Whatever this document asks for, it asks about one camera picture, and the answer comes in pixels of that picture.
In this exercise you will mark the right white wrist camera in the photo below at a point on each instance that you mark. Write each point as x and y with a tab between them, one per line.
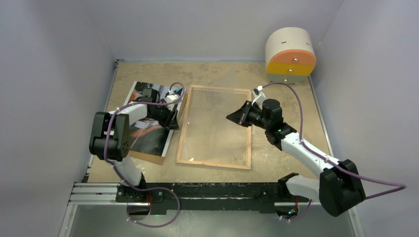
258	96

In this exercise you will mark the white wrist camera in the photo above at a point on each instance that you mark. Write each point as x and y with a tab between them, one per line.
258	96
171	97

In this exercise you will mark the aluminium rail bar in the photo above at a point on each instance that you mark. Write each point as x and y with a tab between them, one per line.
97	193

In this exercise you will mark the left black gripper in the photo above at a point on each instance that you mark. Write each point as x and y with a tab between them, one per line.
174	124

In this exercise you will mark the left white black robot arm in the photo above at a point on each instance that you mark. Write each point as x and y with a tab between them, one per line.
109	139

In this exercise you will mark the wooden picture frame with glass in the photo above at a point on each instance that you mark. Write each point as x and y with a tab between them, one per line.
207	137

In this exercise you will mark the round mini drawer cabinet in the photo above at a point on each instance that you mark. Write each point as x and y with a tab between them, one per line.
289	55

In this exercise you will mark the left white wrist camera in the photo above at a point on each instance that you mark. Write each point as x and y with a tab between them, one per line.
171	97

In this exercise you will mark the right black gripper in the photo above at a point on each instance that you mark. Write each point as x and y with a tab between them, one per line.
241	116

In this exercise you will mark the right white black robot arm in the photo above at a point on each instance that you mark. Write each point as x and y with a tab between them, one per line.
338	186

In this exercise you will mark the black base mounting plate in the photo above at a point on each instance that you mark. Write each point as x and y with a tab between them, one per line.
265	198

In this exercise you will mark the printed photo sheet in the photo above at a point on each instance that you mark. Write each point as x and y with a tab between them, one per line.
151	92

